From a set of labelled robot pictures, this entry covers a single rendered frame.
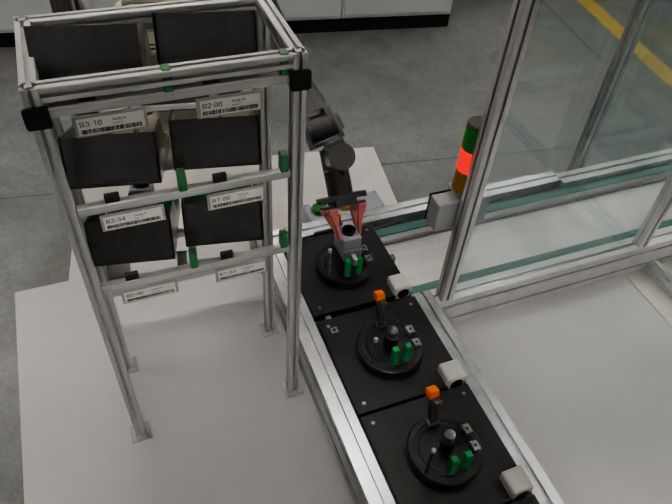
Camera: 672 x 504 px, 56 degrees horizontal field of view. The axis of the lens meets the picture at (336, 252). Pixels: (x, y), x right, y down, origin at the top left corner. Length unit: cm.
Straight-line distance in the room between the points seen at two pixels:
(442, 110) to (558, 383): 261
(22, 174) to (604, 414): 287
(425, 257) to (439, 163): 189
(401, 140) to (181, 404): 249
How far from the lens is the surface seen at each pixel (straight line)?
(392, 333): 129
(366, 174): 194
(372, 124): 370
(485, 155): 120
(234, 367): 145
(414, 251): 163
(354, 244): 141
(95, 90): 82
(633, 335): 172
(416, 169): 341
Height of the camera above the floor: 206
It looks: 46 degrees down
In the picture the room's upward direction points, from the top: 5 degrees clockwise
